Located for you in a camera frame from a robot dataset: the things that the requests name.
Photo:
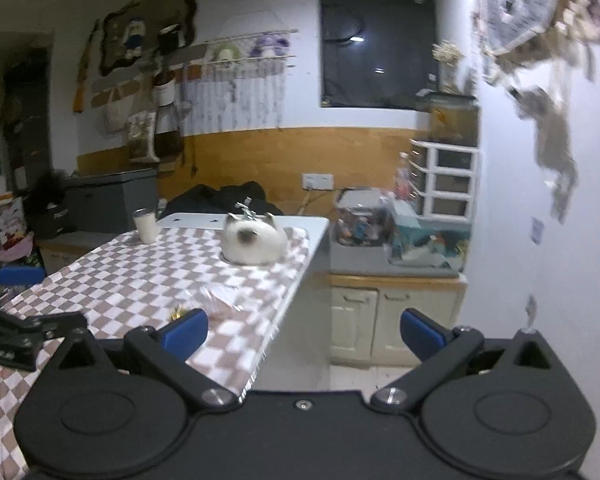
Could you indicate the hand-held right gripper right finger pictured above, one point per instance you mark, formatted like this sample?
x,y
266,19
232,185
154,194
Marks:
x,y
422,335

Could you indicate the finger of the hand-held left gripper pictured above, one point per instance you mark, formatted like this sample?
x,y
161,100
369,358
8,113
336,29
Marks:
x,y
20,275
55,325

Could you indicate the white power outlet strip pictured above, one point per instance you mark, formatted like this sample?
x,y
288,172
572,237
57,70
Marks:
x,y
318,181

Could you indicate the brown white checkered tablecloth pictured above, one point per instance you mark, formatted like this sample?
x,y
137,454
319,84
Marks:
x,y
130,280

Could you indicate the white macrame wall hanging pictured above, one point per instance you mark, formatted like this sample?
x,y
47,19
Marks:
x,y
240,90

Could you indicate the cloth hanging with photos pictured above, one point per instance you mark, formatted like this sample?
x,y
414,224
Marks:
x,y
520,5

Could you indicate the black cardboard box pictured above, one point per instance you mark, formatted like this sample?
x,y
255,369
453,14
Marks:
x,y
57,220

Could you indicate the water bottle with pink label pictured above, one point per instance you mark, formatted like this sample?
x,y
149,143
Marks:
x,y
403,175

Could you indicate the clear plastic wrapper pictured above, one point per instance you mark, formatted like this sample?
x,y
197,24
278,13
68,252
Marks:
x,y
220,300

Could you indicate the clear storage box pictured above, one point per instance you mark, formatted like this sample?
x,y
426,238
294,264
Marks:
x,y
360,217

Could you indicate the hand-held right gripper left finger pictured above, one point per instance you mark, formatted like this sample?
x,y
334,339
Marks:
x,y
182,335

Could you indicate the glass fish tank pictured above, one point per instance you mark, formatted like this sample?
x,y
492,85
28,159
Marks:
x,y
452,120

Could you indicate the black and white bag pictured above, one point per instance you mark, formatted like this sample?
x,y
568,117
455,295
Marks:
x,y
167,115

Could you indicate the white drawer unit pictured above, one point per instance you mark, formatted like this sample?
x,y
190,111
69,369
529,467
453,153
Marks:
x,y
447,180

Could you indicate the brown tufted wall rug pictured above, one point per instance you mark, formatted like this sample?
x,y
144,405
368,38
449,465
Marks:
x,y
140,25

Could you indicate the purple plush toy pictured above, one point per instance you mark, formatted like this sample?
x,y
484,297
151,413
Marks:
x,y
267,45

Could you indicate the grey storage box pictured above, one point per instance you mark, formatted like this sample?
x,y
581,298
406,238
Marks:
x,y
110,202

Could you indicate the teal printed box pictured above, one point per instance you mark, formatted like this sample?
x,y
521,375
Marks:
x,y
425,240

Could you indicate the beige mesh bag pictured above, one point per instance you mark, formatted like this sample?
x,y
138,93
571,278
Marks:
x,y
116,110

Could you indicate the white cup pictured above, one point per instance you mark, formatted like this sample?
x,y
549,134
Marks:
x,y
145,225

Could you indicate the dark window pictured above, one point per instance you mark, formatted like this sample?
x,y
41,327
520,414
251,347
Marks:
x,y
375,50

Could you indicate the vase of dried flowers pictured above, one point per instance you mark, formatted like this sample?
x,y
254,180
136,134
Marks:
x,y
447,62

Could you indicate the printed tote bag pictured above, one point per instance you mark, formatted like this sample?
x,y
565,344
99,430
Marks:
x,y
142,137

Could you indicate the green plush toy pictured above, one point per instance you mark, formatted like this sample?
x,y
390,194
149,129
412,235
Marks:
x,y
226,54

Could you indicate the cat-shaped cream cushion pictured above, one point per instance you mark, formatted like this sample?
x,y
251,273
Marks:
x,y
252,242

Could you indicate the pink cloth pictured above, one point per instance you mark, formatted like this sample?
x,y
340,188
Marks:
x,y
15,249

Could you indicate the cream cabinet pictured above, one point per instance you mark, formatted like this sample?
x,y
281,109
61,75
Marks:
x,y
395,320

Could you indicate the black cloth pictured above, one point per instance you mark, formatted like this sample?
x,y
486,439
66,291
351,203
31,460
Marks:
x,y
210,200

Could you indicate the printed cardboard box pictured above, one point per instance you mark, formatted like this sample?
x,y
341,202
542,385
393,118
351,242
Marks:
x,y
7,220

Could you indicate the beige hanging cloth bag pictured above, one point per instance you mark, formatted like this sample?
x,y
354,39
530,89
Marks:
x,y
550,135

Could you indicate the grey counter mat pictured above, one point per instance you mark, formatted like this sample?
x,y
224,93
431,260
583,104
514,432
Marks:
x,y
360,260

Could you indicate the small silver ornament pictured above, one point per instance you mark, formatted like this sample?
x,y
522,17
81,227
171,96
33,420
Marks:
x,y
245,210

